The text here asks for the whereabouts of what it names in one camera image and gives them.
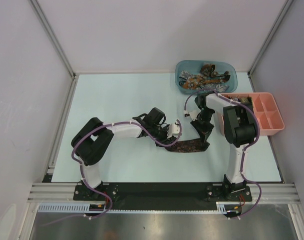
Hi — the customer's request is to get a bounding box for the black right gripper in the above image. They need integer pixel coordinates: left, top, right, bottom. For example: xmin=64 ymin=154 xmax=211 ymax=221
xmin=191 ymin=107 xmax=215 ymax=143

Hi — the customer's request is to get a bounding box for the dark brown paisley tie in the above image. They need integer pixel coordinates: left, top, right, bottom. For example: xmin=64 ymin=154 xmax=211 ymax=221
xmin=165 ymin=138 xmax=210 ymax=153

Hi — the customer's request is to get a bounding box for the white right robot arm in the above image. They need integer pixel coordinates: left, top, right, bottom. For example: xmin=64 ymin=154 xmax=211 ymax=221
xmin=191 ymin=93 xmax=260 ymax=201

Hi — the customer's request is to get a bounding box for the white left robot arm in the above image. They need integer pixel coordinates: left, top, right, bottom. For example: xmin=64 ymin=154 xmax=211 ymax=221
xmin=71 ymin=107 xmax=182 ymax=200

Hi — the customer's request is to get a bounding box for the orange patterned tie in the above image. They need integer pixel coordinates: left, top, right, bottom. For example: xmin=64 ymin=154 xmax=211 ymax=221
xmin=179 ymin=74 xmax=231 ymax=90

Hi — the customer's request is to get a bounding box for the blue plastic bin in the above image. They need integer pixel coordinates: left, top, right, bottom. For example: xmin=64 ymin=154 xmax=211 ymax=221
xmin=175 ymin=60 xmax=238 ymax=95

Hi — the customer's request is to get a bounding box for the green rolled tie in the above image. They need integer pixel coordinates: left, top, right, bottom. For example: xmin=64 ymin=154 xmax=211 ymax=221
xmin=240 ymin=96 xmax=253 ymax=108

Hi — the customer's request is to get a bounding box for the silver grey patterned tie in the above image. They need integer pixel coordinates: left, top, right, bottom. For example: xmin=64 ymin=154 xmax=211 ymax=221
xmin=178 ymin=70 xmax=229 ymax=94

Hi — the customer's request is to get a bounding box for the brown patterned tie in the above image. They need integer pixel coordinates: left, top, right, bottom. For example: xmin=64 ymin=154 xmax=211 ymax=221
xmin=200 ymin=63 xmax=230 ymax=78

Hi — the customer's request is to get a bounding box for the pink compartment organizer box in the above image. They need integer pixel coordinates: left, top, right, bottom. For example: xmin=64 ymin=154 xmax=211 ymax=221
xmin=222 ymin=92 xmax=285 ymax=136

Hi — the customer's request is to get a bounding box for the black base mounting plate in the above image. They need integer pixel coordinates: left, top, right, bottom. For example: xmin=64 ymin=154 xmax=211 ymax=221
xmin=73 ymin=182 xmax=252 ymax=211

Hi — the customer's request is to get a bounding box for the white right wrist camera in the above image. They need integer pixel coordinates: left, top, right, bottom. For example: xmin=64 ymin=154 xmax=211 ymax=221
xmin=183 ymin=110 xmax=199 ymax=120

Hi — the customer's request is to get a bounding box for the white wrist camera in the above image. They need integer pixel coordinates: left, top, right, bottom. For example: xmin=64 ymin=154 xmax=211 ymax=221
xmin=183 ymin=110 xmax=199 ymax=120
xmin=167 ymin=119 xmax=182 ymax=139

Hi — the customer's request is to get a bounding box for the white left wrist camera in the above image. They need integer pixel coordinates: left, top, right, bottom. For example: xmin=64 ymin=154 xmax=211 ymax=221
xmin=167 ymin=119 xmax=182 ymax=139

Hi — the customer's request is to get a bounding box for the white slotted cable duct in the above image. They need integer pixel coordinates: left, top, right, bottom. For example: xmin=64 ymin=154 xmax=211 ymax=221
xmin=38 ymin=203 xmax=232 ymax=214

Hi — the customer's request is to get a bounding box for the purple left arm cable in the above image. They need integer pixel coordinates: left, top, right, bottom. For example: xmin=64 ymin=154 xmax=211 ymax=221
xmin=71 ymin=119 xmax=184 ymax=222

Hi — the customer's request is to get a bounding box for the aluminium frame rail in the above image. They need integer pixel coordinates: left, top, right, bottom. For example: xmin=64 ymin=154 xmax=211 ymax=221
xmin=27 ymin=182 xmax=300 ymax=204

